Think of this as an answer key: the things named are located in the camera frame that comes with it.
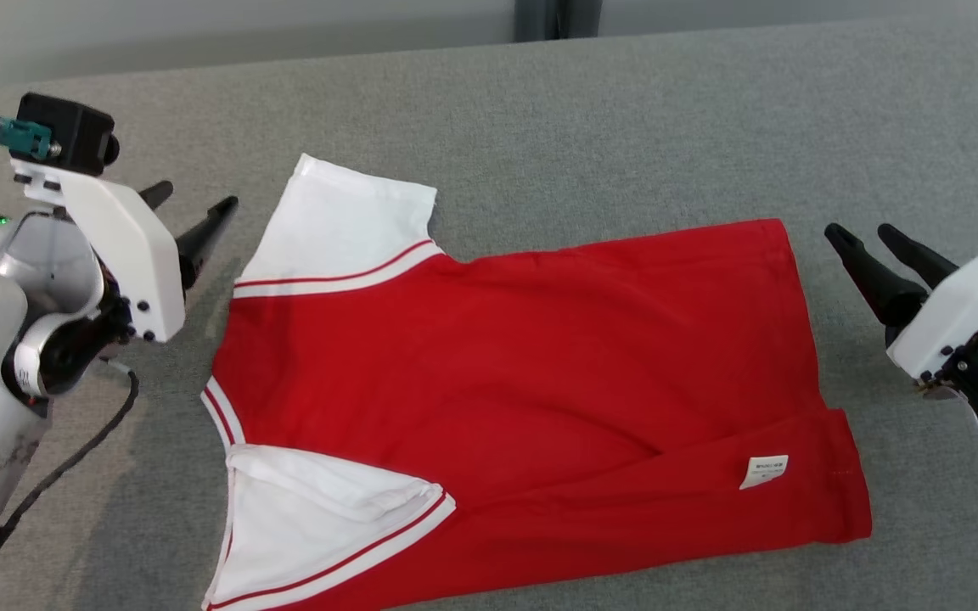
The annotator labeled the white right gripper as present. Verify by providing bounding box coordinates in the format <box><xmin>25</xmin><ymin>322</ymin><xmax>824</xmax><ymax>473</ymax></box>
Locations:
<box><xmin>824</xmin><ymin>222</ymin><xmax>978</xmax><ymax>383</ymax></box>

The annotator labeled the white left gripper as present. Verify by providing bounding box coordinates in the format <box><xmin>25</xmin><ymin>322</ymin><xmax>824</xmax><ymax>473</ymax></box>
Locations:
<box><xmin>12</xmin><ymin>157</ymin><xmax>239</xmax><ymax>345</ymax></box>

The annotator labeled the red white jersey shirt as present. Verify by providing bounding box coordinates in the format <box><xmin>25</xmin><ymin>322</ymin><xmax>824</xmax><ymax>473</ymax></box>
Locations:
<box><xmin>200</xmin><ymin>153</ymin><xmax>874</xmax><ymax>611</ymax></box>

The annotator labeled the left camera cable teal plug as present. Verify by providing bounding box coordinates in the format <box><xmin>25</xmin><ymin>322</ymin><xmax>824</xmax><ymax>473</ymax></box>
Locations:
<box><xmin>0</xmin><ymin>115</ymin><xmax>61</xmax><ymax>162</ymax></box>

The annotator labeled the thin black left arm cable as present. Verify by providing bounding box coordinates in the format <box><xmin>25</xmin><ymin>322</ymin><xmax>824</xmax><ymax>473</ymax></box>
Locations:
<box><xmin>0</xmin><ymin>361</ymin><xmax>140</xmax><ymax>599</ymax></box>

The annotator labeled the grey vertical metal post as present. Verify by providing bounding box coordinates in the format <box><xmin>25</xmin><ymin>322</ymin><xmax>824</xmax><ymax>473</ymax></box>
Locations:
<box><xmin>513</xmin><ymin>0</ymin><xmax>604</xmax><ymax>42</ymax></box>

